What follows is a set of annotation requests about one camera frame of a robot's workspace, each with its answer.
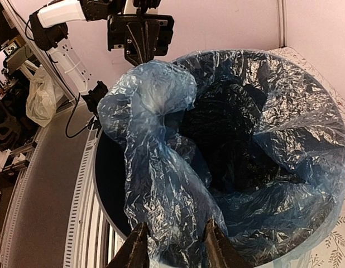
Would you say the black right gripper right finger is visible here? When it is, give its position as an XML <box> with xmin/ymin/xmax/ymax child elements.
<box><xmin>203</xmin><ymin>218</ymin><xmax>251</xmax><ymax>268</ymax></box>

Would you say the blue plastic trash bag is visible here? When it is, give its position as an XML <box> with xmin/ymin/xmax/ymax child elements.
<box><xmin>97</xmin><ymin>49</ymin><xmax>345</xmax><ymax>268</ymax></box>

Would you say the beige plastic bag outside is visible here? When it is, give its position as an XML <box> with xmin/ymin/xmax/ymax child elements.
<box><xmin>26</xmin><ymin>65</ymin><xmax>57</xmax><ymax>128</ymax></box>

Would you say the left aluminium corner post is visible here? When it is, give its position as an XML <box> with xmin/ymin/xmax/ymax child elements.
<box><xmin>277</xmin><ymin>0</ymin><xmax>288</xmax><ymax>48</ymax></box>

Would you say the dark grey trash bin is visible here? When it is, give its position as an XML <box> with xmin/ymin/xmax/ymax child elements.
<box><xmin>93</xmin><ymin>50</ymin><xmax>345</xmax><ymax>268</ymax></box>

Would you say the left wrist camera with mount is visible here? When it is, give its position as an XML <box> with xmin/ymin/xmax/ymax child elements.
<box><xmin>122</xmin><ymin>0</ymin><xmax>161</xmax><ymax>15</ymax></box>

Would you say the floral patterned table mat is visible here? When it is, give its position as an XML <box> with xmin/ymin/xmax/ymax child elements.
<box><xmin>264</xmin><ymin>47</ymin><xmax>345</xmax><ymax>267</ymax></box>

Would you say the aluminium front rail frame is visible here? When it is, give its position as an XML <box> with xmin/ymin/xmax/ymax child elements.
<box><xmin>0</xmin><ymin>122</ymin><xmax>123</xmax><ymax>267</ymax></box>

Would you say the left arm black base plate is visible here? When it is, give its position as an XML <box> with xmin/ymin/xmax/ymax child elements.
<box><xmin>82</xmin><ymin>81</ymin><xmax>108</xmax><ymax>129</ymax></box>

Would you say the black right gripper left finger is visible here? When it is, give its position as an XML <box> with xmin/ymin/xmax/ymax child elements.
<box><xmin>106</xmin><ymin>222</ymin><xmax>150</xmax><ymax>268</ymax></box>

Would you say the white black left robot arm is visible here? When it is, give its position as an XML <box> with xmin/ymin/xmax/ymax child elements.
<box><xmin>29</xmin><ymin>1</ymin><xmax>174</xmax><ymax>95</ymax></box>

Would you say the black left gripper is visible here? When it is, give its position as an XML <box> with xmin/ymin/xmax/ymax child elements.
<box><xmin>80</xmin><ymin>0</ymin><xmax>175</xmax><ymax>67</ymax></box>

